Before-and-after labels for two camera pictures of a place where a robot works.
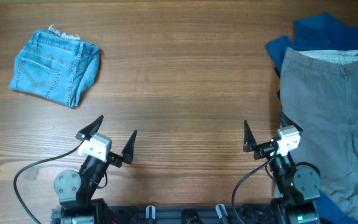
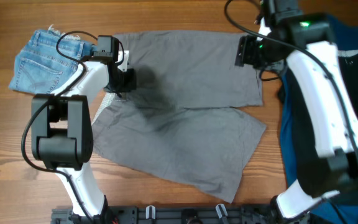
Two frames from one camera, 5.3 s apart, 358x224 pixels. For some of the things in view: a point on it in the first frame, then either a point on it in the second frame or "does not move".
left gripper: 127,153 to 130,83
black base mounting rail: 186,214 does not move
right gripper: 249,144 to 244,53
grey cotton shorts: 334,94 to 184,119
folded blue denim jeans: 59,67 does not move
